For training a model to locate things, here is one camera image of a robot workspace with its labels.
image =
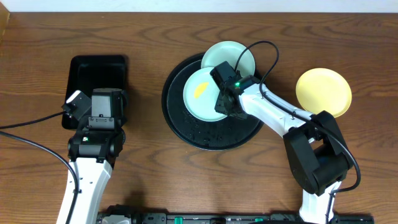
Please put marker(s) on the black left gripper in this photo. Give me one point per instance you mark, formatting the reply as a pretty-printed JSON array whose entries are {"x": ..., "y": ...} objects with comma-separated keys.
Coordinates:
[{"x": 123, "y": 101}]

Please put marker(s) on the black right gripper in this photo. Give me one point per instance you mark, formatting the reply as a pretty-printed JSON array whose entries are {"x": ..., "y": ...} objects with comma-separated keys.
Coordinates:
[{"x": 222, "y": 111}]

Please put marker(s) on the yellow plate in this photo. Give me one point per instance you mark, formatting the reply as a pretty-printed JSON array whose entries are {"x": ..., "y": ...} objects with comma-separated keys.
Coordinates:
[{"x": 322, "y": 89}]

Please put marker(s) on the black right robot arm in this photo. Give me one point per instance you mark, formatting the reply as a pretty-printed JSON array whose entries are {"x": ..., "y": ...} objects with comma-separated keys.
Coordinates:
[{"x": 318, "y": 156}]

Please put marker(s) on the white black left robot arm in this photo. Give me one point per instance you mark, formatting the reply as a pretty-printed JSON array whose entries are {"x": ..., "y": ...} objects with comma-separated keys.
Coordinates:
[{"x": 92, "y": 150}]

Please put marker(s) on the black rectangular tray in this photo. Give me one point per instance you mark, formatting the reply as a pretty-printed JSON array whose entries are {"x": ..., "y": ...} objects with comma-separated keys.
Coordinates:
[{"x": 89, "y": 72}]

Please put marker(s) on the black round tray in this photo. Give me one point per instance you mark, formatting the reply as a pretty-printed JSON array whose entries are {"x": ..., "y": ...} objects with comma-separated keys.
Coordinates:
[{"x": 224, "y": 134}]

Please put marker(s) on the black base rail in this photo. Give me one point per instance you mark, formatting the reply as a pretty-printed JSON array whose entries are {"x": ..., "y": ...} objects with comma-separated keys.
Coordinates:
[{"x": 126, "y": 214}]

